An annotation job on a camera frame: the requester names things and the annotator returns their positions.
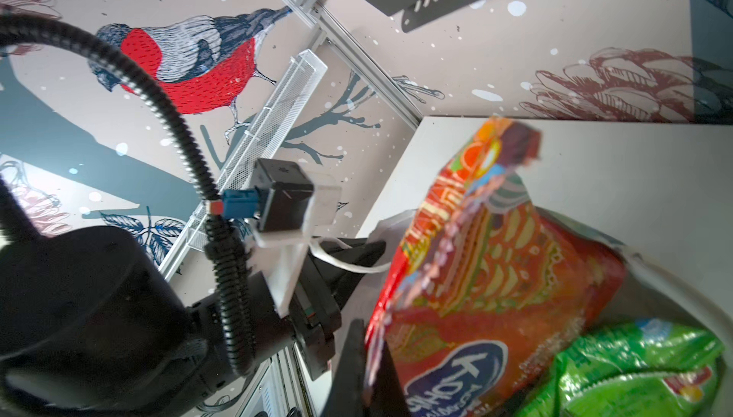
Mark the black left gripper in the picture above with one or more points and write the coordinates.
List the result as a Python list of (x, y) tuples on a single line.
[(314, 318)]

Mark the red snack bag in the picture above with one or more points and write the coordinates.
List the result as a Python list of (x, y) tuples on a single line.
[(485, 289)]

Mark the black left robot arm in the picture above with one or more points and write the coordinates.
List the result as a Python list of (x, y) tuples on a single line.
[(90, 327)]

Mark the bright green snack bag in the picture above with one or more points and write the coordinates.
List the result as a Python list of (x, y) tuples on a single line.
[(647, 368)]

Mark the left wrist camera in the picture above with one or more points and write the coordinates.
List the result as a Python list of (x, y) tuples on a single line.
[(282, 207)]

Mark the horizontal aluminium frame bar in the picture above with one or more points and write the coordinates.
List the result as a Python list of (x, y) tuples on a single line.
[(314, 14)]

